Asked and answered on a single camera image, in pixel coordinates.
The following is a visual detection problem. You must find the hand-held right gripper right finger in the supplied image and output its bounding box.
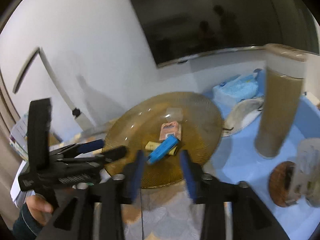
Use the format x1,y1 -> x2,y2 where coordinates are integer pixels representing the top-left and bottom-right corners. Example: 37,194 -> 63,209
179,150 -> 290,240

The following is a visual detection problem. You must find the beige curtain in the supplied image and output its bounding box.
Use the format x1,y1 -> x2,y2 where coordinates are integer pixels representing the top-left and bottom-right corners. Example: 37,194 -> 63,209
0,72 -> 25,227

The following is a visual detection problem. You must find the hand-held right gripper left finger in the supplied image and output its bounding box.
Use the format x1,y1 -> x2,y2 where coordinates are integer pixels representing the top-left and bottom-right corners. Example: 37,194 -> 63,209
37,150 -> 145,240

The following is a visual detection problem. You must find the white box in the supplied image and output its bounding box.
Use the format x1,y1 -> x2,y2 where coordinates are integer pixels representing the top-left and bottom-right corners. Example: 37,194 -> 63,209
10,160 -> 35,203

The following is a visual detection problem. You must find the black television screen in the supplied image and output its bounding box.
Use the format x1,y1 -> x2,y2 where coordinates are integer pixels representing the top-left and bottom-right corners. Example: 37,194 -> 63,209
121,0 -> 320,67

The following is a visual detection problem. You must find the tall tan cylinder appliance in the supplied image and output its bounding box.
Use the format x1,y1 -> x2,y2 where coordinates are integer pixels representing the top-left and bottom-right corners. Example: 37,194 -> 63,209
254,43 -> 308,159

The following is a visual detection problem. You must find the blue face mask pack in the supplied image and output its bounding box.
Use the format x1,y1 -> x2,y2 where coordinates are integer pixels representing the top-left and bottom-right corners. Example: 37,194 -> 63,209
212,69 -> 266,105

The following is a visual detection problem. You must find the round wooden coaster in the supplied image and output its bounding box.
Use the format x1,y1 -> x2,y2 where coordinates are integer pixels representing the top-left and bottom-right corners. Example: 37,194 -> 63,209
269,161 -> 299,207

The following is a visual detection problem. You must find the clear glass cup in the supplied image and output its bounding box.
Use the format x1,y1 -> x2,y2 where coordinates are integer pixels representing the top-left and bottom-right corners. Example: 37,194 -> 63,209
290,138 -> 320,207

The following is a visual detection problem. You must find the white desk lamp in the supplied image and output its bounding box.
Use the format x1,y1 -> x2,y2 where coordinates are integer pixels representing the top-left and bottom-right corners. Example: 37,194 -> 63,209
12,47 -> 93,132

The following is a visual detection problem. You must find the stack of books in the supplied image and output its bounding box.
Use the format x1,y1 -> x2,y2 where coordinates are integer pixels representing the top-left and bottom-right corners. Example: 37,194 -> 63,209
9,112 -> 31,161

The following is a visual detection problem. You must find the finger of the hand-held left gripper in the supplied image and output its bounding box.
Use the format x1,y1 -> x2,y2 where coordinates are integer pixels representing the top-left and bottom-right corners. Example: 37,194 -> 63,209
60,146 -> 127,167
50,139 -> 105,158

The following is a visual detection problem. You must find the small pink box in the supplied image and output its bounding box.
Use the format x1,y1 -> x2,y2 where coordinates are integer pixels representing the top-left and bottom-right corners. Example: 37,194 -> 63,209
159,121 -> 183,141

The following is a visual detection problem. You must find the amber glass plate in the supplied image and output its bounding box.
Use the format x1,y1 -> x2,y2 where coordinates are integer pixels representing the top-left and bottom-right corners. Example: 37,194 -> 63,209
103,92 -> 223,188

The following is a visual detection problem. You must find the blue lighter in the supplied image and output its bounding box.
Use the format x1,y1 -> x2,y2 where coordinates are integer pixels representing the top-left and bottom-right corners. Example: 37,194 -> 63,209
146,135 -> 179,165

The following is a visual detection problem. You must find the person's left hand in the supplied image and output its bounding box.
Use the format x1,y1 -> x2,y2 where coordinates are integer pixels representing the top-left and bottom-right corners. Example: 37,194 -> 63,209
26,194 -> 54,226

